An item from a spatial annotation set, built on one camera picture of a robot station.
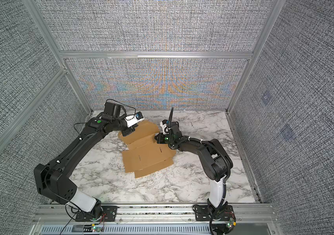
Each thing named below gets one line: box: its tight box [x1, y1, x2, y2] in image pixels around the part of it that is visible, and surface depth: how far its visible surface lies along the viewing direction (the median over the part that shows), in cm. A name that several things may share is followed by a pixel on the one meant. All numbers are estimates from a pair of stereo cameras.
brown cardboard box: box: [117, 120, 177, 179], surface depth 93 cm
